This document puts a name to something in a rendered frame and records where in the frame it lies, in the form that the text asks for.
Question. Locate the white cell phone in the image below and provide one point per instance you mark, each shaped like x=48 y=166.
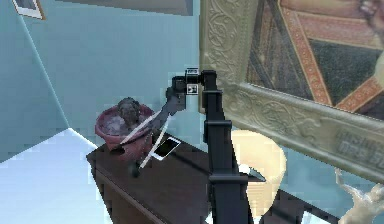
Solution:
x=166 y=148

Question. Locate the pale figure statue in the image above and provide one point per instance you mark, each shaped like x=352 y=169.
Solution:
x=361 y=200

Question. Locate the small framed wall picture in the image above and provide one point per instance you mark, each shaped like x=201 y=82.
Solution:
x=29 y=7

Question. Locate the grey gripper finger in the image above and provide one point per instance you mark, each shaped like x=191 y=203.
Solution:
x=154 y=146
x=140 y=128

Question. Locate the large gold framed painting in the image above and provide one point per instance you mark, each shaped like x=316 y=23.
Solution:
x=300 y=80

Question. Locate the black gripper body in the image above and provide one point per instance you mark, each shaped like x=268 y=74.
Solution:
x=177 y=94

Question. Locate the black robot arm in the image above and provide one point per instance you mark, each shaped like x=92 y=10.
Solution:
x=223 y=160

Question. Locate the cream lamp shade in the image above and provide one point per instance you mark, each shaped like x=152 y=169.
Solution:
x=261 y=166

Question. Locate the red plant pot with plant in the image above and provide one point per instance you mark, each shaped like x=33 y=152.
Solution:
x=125 y=128

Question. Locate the dark wooden table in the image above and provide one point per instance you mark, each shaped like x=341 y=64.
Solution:
x=166 y=190

